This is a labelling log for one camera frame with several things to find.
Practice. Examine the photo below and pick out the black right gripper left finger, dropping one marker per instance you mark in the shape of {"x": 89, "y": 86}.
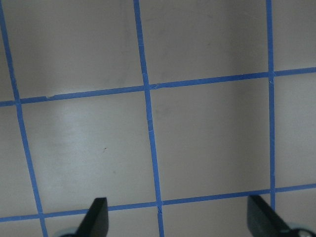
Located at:
{"x": 96, "y": 221}

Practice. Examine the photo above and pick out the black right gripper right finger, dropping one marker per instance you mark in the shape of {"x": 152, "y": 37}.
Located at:
{"x": 262, "y": 220}

